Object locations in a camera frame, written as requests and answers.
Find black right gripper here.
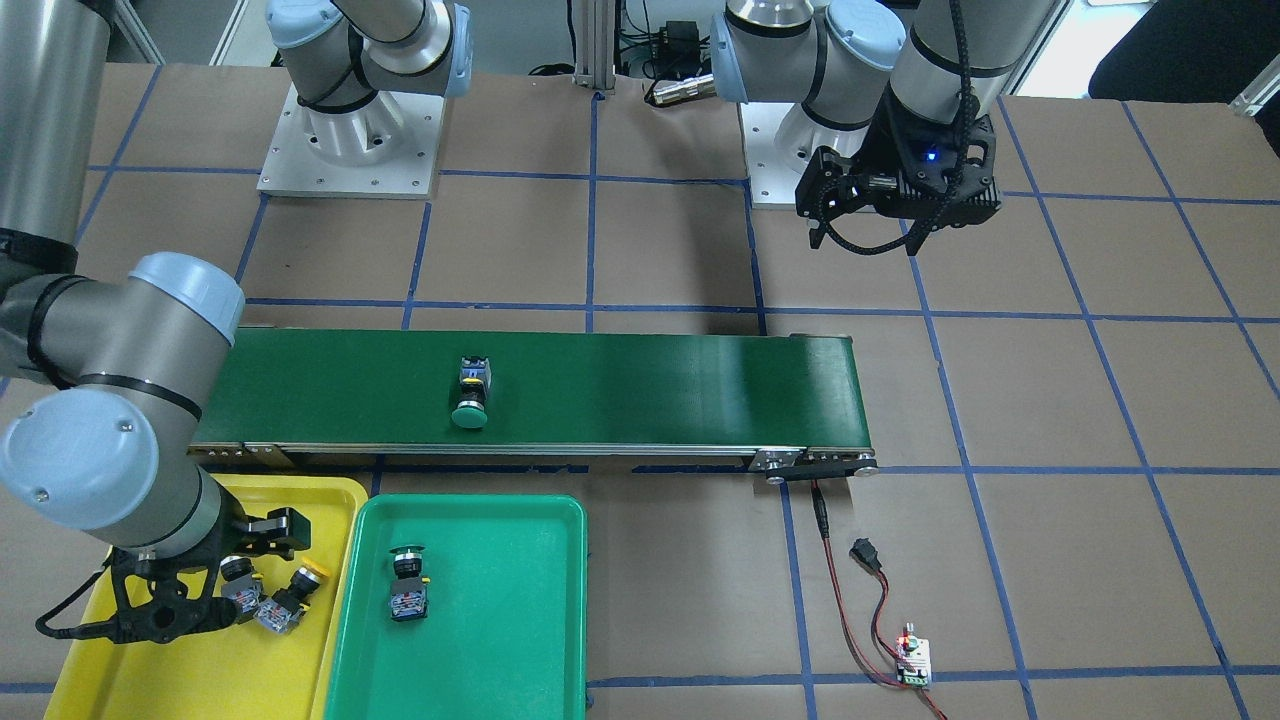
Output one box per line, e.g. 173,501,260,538
106,505,312,644

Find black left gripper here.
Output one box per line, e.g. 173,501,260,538
795,88,1004,258

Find yellow push button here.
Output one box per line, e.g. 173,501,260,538
219,555,265,624
253,562,330,635

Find green push button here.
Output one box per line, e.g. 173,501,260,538
388,544,431,623
451,355,492,430

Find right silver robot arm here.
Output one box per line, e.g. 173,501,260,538
3,1,311,644

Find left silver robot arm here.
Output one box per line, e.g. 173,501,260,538
709,1,1053,256

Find yellow plastic tray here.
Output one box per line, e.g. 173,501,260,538
44,471,371,720

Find green conveyor belt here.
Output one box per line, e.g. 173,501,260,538
191,328,878,482

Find green plastic tray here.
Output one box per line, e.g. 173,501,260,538
324,495,588,719

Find small motor controller board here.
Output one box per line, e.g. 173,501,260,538
895,624,933,691

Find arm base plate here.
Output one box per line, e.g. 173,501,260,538
257,88,448,201
739,102,870,211

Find black cable plug connector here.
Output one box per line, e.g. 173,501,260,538
847,537,883,577

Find aluminium frame post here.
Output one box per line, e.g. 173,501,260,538
568,1,618,96

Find red black power cable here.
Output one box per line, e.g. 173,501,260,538
806,480,951,720

